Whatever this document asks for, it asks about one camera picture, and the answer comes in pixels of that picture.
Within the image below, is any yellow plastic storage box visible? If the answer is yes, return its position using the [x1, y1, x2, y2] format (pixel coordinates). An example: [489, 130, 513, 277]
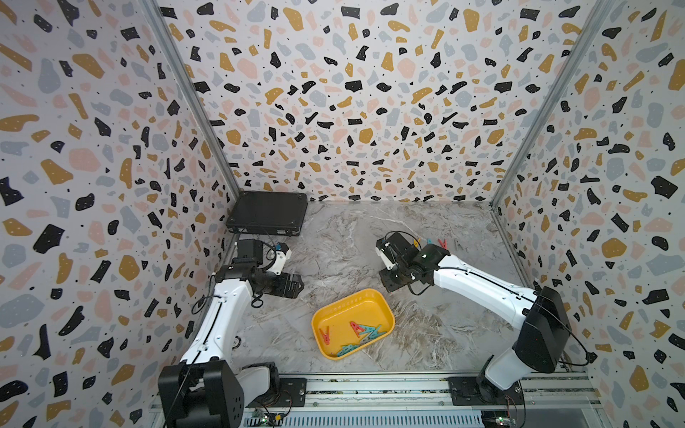
[310, 288, 396, 361]

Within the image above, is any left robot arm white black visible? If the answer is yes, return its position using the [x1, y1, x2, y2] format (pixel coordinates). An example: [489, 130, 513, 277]
[158, 239, 304, 427]

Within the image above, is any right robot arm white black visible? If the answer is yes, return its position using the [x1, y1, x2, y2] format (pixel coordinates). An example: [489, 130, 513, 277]
[376, 231, 574, 403]

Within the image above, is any black flat case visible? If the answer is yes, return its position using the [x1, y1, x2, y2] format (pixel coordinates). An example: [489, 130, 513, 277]
[226, 191, 309, 236]

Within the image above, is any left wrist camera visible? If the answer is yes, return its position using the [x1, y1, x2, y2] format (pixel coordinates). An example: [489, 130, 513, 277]
[264, 243, 292, 276]

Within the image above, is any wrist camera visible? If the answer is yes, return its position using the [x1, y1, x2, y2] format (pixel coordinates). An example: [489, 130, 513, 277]
[264, 243, 292, 276]
[376, 238, 396, 270]

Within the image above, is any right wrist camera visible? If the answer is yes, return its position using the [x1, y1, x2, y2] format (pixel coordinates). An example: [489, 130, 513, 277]
[376, 238, 396, 270]

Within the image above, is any right frame post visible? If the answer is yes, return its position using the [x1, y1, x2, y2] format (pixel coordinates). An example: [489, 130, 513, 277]
[490, 0, 615, 214]

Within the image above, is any frame post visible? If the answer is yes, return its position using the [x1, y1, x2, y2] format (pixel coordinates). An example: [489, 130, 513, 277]
[490, 0, 615, 214]
[139, 0, 240, 203]

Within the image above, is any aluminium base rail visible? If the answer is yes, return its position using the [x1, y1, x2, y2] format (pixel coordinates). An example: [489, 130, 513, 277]
[242, 372, 611, 427]

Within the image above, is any left frame post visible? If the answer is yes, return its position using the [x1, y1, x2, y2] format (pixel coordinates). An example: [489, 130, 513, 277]
[139, 0, 240, 203]

